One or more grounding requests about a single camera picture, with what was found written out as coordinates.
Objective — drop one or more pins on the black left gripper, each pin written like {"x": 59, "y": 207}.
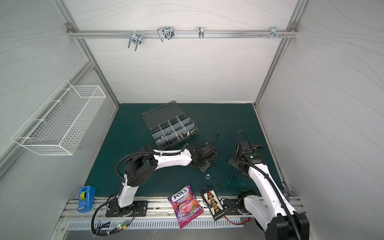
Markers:
{"x": 203, "y": 169}

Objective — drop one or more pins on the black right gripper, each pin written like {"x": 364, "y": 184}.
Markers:
{"x": 237, "y": 163}

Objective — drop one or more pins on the clear plastic organizer box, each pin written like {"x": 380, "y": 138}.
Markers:
{"x": 169, "y": 125}

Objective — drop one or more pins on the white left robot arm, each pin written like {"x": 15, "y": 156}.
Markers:
{"x": 136, "y": 168}

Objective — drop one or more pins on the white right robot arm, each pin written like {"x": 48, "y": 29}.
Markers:
{"x": 274, "y": 214}

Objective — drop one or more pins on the black parallel charging board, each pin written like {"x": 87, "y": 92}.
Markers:
{"x": 213, "y": 203}

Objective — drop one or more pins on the purple Fox's candy bag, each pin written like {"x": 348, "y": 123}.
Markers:
{"x": 186, "y": 206}

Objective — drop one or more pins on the green table mat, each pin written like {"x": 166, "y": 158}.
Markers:
{"x": 231, "y": 122}

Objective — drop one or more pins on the blue tape dispenser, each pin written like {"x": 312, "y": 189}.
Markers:
{"x": 86, "y": 198}

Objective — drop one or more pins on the silver double U-bolt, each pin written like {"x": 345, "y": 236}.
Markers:
{"x": 165, "y": 33}

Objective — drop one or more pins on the silver U-bolt clamp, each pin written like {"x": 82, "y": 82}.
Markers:
{"x": 135, "y": 40}

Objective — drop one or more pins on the aluminium top crossbar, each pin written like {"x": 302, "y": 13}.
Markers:
{"x": 179, "y": 34}

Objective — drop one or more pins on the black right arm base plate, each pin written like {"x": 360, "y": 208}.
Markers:
{"x": 231, "y": 207}

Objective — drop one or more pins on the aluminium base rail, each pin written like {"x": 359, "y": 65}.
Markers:
{"x": 157, "y": 208}

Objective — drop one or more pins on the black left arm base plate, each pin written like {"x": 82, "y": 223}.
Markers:
{"x": 138, "y": 208}

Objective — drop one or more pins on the small silver bracket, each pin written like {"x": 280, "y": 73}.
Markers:
{"x": 201, "y": 32}

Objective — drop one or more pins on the silver corner hook bracket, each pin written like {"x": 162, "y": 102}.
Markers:
{"x": 273, "y": 34}

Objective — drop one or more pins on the white wire basket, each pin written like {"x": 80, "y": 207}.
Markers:
{"x": 57, "y": 127}

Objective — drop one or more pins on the aluminium corner frame post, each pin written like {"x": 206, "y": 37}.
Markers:
{"x": 291, "y": 27}

